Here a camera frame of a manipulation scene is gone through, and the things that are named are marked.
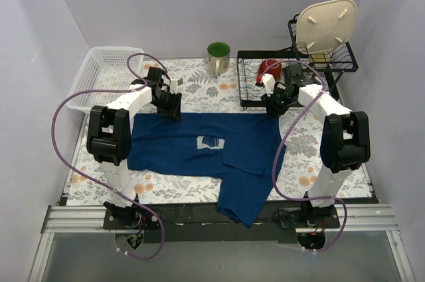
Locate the aluminium frame rail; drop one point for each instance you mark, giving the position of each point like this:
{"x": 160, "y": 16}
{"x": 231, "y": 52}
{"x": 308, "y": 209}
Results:
{"x": 90, "y": 219}

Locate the black wire dish rack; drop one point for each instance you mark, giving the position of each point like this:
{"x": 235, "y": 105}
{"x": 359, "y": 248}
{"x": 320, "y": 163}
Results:
{"x": 299, "y": 67}

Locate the cream square plastic lid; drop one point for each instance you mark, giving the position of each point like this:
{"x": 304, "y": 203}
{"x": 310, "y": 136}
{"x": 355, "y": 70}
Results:
{"x": 322, "y": 27}

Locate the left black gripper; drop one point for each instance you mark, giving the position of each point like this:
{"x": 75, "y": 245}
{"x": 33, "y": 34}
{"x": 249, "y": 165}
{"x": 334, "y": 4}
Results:
{"x": 170, "y": 105}

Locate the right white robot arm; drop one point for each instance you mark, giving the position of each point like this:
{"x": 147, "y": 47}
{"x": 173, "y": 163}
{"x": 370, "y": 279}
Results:
{"x": 345, "y": 141}

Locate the white plastic basket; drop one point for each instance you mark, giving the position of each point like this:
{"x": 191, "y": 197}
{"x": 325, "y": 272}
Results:
{"x": 104, "y": 68}

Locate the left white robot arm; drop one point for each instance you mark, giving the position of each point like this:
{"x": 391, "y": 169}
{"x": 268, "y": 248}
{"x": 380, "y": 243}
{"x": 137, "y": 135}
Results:
{"x": 109, "y": 137}

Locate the blue t shirt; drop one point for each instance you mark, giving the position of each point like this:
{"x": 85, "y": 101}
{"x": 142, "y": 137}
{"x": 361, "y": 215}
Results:
{"x": 241, "y": 149}

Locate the red bowl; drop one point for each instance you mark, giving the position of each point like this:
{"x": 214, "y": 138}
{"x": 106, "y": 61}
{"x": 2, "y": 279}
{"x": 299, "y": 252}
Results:
{"x": 272, "y": 67}

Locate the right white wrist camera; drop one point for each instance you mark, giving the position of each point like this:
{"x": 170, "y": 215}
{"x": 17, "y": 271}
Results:
{"x": 268, "y": 82}

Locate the green inside floral mug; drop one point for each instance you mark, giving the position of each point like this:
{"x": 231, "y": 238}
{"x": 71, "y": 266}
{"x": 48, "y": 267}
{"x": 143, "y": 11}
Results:
{"x": 218, "y": 58}

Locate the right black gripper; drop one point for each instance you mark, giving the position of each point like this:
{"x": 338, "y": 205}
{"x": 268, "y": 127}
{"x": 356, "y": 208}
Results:
{"x": 275, "y": 104}

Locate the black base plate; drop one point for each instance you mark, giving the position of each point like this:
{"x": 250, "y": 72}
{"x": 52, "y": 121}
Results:
{"x": 186, "y": 222}

